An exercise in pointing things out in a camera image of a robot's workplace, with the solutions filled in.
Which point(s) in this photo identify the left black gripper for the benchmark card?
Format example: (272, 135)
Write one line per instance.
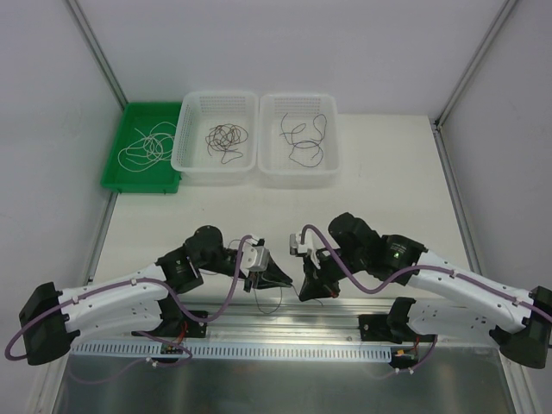
(257, 278)

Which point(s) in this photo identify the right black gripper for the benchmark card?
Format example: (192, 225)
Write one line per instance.
(314, 268)

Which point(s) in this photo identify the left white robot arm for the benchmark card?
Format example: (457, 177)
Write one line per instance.
(145, 301)

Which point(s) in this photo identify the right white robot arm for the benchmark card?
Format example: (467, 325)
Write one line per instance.
(515, 321)

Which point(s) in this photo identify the right white plastic basket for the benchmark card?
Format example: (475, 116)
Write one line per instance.
(298, 141)

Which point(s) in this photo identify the white plastic basket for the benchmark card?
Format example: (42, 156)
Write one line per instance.
(298, 141)
(216, 137)

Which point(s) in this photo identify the left white plastic basket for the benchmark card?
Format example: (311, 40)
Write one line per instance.
(216, 137)

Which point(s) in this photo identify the green plastic tray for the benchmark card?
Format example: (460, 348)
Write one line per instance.
(139, 159)

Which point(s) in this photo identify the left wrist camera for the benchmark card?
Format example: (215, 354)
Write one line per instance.
(255, 256)

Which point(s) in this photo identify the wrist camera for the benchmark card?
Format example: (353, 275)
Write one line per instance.
(302, 245)
(255, 256)

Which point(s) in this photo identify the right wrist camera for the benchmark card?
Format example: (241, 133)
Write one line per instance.
(302, 245)

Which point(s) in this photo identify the aluminium mounting rail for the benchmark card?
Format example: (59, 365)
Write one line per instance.
(286, 322)

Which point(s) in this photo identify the white slotted cable duct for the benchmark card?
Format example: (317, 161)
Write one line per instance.
(237, 351)

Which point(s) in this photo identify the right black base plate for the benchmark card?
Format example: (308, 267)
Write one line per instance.
(374, 328)

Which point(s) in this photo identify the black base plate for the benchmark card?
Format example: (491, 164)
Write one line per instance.
(374, 328)
(186, 327)

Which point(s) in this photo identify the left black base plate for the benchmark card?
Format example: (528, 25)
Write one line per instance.
(186, 327)

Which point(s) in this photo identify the right aluminium frame post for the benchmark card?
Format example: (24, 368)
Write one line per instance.
(489, 38)

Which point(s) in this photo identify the aluminium frame post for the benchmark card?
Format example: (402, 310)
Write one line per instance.
(84, 27)
(489, 38)

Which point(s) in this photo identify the left aluminium frame post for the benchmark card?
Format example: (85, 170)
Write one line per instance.
(84, 27)

